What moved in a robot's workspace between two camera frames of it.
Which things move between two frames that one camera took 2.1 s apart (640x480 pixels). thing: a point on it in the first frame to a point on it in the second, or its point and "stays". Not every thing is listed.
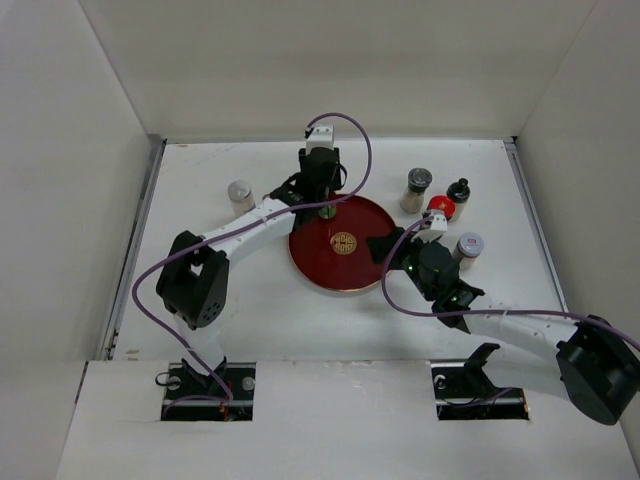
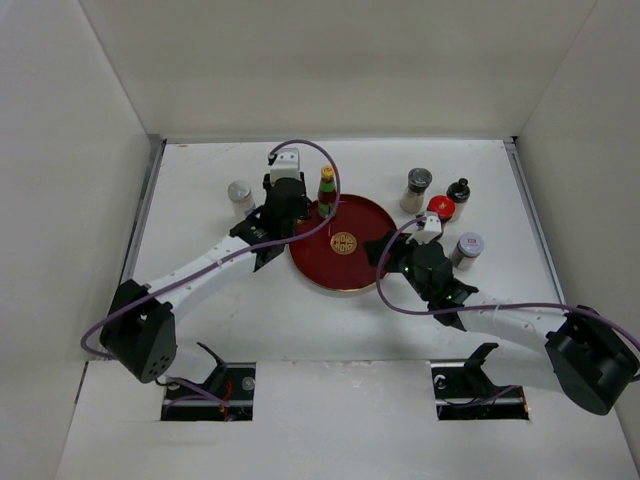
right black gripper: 379,244 stays
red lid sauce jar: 442,202 stays
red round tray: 333,254 stays
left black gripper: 335,184 to 267,183
